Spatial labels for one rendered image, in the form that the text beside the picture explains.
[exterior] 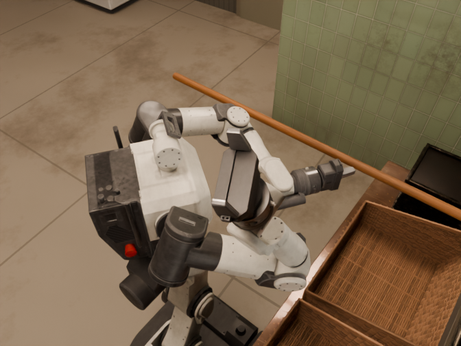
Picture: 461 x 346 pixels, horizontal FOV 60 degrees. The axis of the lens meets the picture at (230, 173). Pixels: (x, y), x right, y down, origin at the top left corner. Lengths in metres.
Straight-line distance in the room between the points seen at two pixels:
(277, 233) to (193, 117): 0.53
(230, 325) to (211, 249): 1.21
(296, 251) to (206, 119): 0.55
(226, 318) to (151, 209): 1.22
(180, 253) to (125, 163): 0.30
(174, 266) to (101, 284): 1.61
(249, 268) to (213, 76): 2.99
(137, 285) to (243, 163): 0.76
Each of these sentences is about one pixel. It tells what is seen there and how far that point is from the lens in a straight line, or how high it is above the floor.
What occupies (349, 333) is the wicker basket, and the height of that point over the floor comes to 0.74.
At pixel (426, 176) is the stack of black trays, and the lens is 1.93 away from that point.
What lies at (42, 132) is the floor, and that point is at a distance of 3.53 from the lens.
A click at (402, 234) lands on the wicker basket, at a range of 1.96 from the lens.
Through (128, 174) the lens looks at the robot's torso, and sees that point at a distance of 1.04.
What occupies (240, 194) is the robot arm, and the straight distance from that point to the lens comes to 0.60.
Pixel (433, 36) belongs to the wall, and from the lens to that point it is 2.48.
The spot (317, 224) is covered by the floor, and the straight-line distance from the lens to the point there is 2.67.
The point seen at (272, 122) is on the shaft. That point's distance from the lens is 1.46.
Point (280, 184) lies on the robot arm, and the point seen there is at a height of 1.24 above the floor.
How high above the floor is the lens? 2.15
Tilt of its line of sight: 48 degrees down
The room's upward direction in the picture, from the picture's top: straight up
